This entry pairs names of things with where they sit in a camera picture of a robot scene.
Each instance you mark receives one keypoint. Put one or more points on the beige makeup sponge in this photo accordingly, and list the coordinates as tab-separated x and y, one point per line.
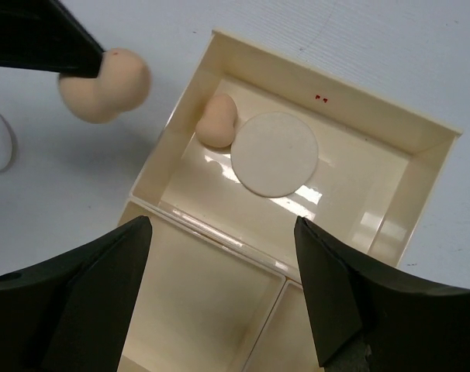
122	85
216	128

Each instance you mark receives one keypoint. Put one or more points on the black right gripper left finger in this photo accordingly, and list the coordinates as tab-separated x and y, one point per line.
73	311

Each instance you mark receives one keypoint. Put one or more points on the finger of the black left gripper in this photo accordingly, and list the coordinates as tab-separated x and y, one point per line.
45	36

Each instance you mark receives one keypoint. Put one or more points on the round white powder puff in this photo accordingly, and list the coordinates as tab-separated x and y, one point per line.
274	154

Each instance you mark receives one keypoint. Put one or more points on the cream plastic organizer box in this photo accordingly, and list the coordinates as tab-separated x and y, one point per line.
221	290

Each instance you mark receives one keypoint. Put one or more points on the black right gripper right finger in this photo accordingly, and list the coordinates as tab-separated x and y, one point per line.
368	316

